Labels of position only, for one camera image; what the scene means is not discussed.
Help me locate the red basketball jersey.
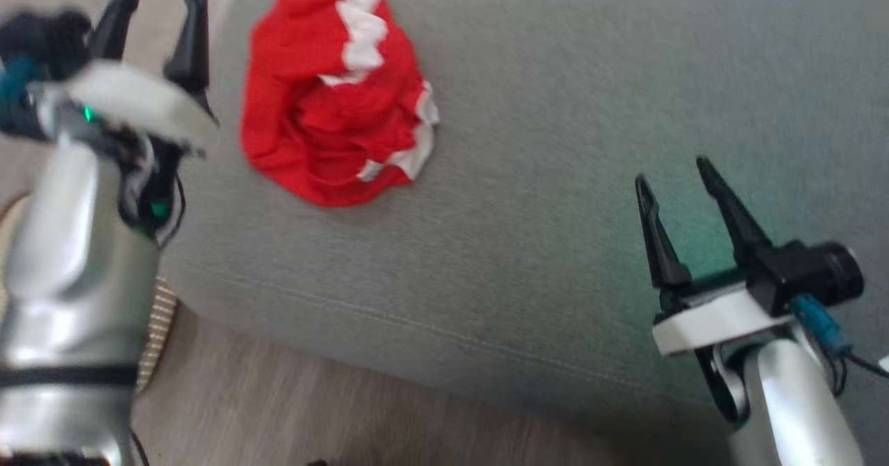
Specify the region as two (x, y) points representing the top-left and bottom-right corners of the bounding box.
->
(240, 0), (440, 209)

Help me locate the large grey sofa seat cushion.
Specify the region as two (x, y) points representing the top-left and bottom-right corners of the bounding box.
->
(156, 0), (889, 466)

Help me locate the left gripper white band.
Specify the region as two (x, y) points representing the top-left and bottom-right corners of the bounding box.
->
(35, 0), (221, 242)

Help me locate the blue camera cable plug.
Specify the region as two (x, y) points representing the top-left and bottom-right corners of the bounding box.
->
(0, 55), (44, 118)
(792, 294), (889, 380)

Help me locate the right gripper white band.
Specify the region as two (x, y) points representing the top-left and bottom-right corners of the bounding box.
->
(634, 156), (794, 426)

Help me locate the blue left camera cable plug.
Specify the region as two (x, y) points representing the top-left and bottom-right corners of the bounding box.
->
(0, 55), (44, 118)

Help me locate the blue right camera cable plug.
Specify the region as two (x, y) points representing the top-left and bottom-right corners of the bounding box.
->
(792, 294), (889, 380)

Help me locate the beige woven laundry basket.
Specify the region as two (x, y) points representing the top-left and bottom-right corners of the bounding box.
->
(0, 194), (179, 394)

